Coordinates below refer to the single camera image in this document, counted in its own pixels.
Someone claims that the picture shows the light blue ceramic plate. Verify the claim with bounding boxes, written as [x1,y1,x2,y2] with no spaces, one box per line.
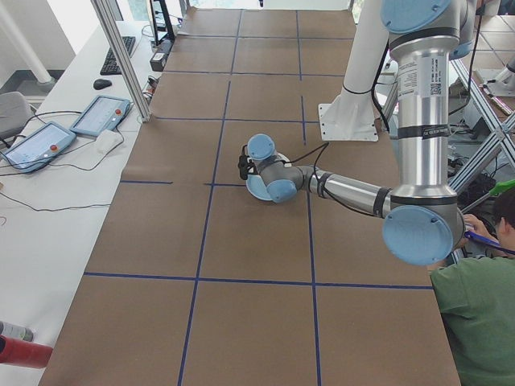
[245,175,278,203]
[246,183,278,204]

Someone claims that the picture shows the black box computer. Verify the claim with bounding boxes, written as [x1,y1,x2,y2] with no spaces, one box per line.
[149,39,174,72]

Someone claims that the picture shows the black keyboard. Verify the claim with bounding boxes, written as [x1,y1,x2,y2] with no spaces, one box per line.
[99,35,138,76]

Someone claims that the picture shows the blue grey teach pendant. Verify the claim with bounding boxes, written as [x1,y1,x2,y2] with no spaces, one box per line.
[68,95,133,140]
[0,121,77,175]

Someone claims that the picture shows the white crumpled cloth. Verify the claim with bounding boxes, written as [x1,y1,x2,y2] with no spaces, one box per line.
[94,128,125,156]

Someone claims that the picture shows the cream white column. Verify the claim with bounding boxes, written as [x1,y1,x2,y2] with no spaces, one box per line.
[0,6,57,88]

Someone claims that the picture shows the grey white machine part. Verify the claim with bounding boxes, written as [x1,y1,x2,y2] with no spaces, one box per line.
[484,55,515,97]

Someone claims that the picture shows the grey office chair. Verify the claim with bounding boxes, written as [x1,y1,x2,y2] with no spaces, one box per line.
[0,91,37,140]

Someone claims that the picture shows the green tipped stick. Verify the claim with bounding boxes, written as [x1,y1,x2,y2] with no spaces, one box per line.
[460,179,515,212]

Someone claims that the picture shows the person in green shirt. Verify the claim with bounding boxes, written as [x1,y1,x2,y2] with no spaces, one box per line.
[430,188,515,386]

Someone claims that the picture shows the clear bottle dark cap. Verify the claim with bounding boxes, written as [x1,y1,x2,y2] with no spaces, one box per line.
[0,320,35,342]

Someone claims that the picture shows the red bottle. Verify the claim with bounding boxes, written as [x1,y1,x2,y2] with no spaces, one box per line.
[0,335,54,370]

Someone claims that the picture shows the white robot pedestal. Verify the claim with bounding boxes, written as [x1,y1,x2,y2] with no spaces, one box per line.
[317,0,399,142]

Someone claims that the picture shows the black hanging cable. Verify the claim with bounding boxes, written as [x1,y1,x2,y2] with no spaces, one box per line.
[370,38,393,133]
[448,0,486,117]

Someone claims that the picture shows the aluminium frame post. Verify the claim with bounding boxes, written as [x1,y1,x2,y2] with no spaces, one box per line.
[90,0,152,121]

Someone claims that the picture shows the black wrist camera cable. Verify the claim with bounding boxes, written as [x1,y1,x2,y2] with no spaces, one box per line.
[277,142,331,190]

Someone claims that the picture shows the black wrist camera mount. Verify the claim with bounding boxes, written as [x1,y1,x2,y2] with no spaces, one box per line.
[237,144,253,181]

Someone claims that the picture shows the thin black desk cable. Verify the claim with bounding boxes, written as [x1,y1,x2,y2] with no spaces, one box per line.
[0,136,124,173]
[0,187,113,213]
[0,110,84,146]

